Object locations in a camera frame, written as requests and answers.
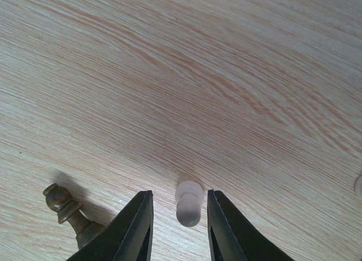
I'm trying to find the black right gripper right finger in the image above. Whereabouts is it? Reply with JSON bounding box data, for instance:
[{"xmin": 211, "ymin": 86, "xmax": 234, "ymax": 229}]
[{"xmin": 207, "ymin": 190, "xmax": 292, "ymax": 261}]

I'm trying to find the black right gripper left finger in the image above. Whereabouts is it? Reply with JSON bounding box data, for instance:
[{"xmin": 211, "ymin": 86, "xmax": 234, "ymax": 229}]
[{"xmin": 69, "ymin": 190, "xmax": 153, "ymax": 261}]

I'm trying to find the white pawn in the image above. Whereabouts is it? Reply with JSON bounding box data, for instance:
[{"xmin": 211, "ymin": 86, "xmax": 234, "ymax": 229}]
[{"xmin": 175, "ymin": 180, "xmax": 204, "ymax": 228}]

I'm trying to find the dark pawn beside gripper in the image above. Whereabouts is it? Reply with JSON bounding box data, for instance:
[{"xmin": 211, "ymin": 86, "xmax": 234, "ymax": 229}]
[{"xmin": 43, "ymin": 183, "xmax": 105, "ymax": 250}]

